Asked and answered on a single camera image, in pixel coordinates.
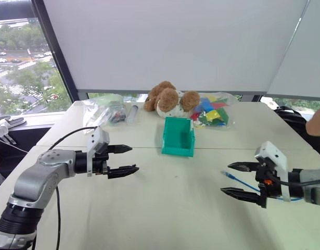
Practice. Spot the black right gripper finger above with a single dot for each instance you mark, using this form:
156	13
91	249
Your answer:
243	166
240	194

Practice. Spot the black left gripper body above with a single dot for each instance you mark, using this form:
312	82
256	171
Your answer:
100	159

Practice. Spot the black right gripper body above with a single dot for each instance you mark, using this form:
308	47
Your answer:
267	179

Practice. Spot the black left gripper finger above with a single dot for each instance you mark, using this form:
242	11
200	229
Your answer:
120	149
123	170

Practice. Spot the person's bare forearm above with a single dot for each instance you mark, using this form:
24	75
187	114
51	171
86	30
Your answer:
317	122

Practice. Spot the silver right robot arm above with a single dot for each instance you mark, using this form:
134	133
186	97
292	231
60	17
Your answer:
312	183

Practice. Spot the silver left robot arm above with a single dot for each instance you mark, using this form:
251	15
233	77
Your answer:
42	172

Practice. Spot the grey plastic tube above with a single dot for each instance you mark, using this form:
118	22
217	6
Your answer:
133	113

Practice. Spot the clear bag of small parts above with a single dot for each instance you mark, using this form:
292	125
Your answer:
107	109

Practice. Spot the green plastic bin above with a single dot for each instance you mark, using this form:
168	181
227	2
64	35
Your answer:
178	142

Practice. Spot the clear bag of coloured blocks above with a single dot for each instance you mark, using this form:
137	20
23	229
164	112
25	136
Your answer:
214	112

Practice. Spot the black backpack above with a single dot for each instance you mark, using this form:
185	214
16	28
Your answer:
295	122

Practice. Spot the brown and white plush dog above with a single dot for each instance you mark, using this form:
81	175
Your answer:
167	100

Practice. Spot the dark flat object on sill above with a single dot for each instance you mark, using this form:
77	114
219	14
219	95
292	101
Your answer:
15	121

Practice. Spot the white folded object on sill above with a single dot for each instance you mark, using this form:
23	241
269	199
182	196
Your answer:
0	129

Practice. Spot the wide white roller blind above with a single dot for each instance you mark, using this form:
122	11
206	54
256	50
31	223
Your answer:
165	44

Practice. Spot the narrow white roller blind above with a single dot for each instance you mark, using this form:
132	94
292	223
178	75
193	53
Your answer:
302	57

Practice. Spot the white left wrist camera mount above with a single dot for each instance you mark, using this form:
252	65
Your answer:
97	138

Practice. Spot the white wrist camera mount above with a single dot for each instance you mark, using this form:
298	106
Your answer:
273	155
97	138

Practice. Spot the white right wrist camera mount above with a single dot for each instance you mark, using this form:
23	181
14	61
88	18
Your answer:
273	155

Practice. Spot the black window frame post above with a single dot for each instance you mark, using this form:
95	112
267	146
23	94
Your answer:
54	49

